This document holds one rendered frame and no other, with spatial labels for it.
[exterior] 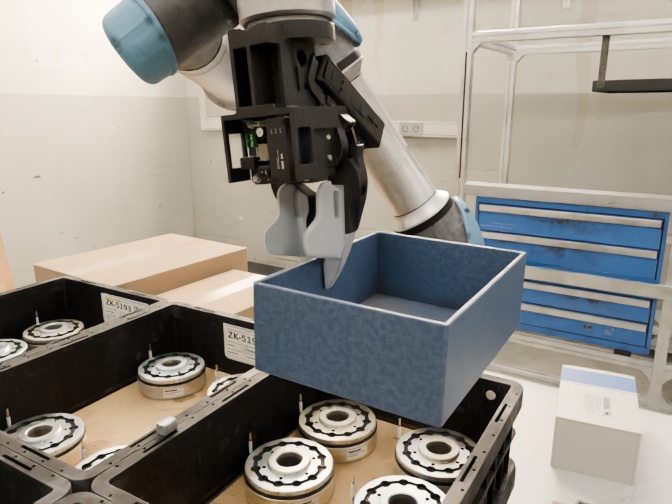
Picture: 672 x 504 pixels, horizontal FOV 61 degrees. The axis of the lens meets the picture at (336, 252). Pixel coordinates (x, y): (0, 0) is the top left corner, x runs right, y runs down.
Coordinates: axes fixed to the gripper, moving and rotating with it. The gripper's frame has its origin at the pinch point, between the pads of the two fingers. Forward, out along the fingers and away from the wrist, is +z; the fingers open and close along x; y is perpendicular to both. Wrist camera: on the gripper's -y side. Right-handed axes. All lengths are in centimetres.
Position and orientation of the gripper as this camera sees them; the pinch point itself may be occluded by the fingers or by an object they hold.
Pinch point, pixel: (326, 271)
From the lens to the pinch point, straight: 49.8
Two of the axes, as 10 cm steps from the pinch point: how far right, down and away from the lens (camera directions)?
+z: 0.8, 9.8, 2.0
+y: -5.5, 2.1, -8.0
